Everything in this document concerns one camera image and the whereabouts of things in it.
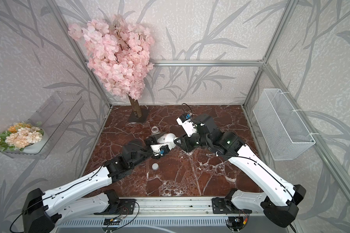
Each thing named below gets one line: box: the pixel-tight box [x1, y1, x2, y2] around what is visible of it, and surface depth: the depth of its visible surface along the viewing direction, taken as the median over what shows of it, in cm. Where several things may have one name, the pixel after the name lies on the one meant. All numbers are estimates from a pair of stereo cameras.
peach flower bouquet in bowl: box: [0, 121, 45, 155], surface depth 50 cm
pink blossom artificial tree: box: [67, 15, 155, 118], surface depth 72 cm
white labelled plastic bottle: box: [156, 133, 179, 149], surface depth 66 cm
